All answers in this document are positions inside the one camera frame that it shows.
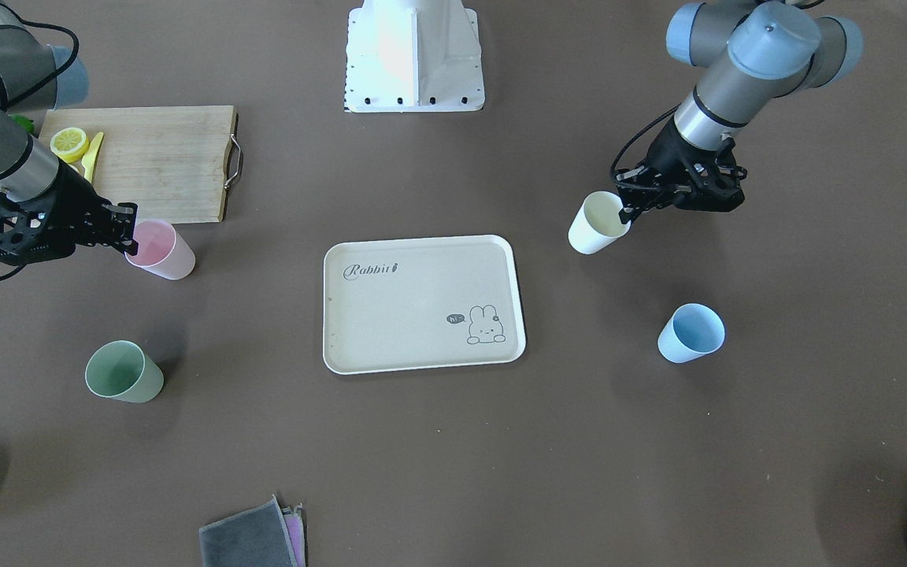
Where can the cream plastic cup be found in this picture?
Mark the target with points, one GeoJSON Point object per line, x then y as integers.
{"type": "Point", "coordinates": [597, 223]}

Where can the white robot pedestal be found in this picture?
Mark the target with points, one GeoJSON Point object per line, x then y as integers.
{"type": "Point", "coordinates": [413, 57]}

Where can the blue plastic cup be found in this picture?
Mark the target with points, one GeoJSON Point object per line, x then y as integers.
{"type": "Point", "coordinates": [693, 331]}

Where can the pink plastic cup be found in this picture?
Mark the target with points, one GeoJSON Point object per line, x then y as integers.
{"type": "Point", "coordinates": [161, 250]}

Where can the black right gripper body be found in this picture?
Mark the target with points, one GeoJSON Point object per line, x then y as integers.
{"type": "Point", "coordinates": [69, 199]}

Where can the wooden cutting board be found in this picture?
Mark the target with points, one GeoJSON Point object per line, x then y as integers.
{"type": "Point", "coordinates": [172, 161]}

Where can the green lime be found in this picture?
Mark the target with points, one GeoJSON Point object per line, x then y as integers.
{"type": "Point", "coordinates": [26, 123]}

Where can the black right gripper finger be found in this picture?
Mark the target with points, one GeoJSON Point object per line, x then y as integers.
{"type": "Point", "coordinates": [123, 215]}
{"type": "Point", "coordinates": [124, 245]}

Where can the cream rabbit tray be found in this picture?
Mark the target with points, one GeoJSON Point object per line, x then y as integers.
{"type": "Point", "coordinates": [428, 303]}

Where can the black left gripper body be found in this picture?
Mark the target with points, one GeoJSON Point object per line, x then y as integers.
{"type": "Point", "coordinates": [672, 160]}

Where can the yellow plastic knife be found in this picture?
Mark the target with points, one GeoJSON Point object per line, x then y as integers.
{"type": "Point", "coordinates": [90, 158]}

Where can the green plastic cup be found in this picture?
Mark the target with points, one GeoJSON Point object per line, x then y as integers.
{"type": "Point", "coordinates": [121, 370]}

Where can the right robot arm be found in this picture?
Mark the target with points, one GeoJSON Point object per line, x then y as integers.
{"type": "Point", "coordinates": [33, 76]}

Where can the lemon half slice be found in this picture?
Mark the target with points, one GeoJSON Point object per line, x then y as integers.
{"type": "Point", "coordinates": [70, 144]}

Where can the grey folded cloth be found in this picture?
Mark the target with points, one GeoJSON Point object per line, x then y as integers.
{"type": "Point", "coordinates": [267, 535]}

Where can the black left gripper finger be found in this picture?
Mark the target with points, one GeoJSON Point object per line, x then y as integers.
{"type": "Point", "coordinates": [631, 211]}

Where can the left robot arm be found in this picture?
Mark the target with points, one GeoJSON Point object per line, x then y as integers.
{"type": "Point", "coordinates": [752, 52]}

